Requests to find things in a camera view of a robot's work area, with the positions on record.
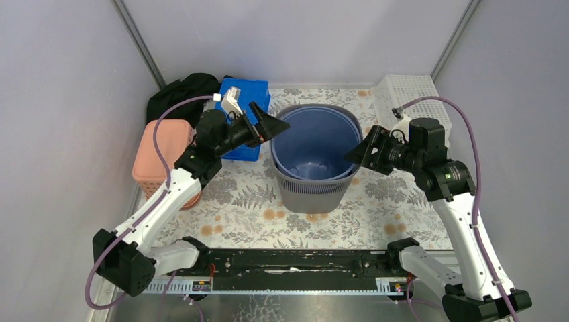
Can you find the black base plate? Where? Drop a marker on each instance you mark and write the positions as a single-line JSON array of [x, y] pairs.
[[293, 270]]

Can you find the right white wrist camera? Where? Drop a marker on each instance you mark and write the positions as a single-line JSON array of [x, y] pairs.
[[400, 130]]

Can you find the grey waste bin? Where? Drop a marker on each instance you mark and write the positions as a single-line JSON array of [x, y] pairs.
[[311, 197]]

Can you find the pink plastic basket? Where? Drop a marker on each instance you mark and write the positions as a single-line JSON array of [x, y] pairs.
[[171, 138]]

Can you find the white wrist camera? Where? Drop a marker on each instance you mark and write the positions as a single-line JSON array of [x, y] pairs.
[[400, 130], [229, 101]]

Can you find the blue bucket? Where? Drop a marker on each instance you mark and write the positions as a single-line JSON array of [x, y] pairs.
[[314, 146]]

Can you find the white plastic basket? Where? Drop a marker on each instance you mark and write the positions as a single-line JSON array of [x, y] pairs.
[[396, 90]]

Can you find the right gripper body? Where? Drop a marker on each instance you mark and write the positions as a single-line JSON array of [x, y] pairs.
[[390, 153]]

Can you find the blue divided plastic tray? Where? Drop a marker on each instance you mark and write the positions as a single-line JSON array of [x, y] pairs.
[[250, 90]]

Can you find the black cloth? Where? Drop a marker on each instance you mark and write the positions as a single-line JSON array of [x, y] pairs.
[[195, 85]]

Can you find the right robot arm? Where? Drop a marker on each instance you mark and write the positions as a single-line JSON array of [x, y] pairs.
[[480, 290]]

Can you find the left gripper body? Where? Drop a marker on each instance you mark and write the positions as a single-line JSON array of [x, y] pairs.
[[256, 131]]

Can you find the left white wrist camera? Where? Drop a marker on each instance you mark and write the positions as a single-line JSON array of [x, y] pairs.
[[229, 101]]

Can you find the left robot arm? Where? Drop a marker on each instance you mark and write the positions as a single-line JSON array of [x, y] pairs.
[[164, 200]]

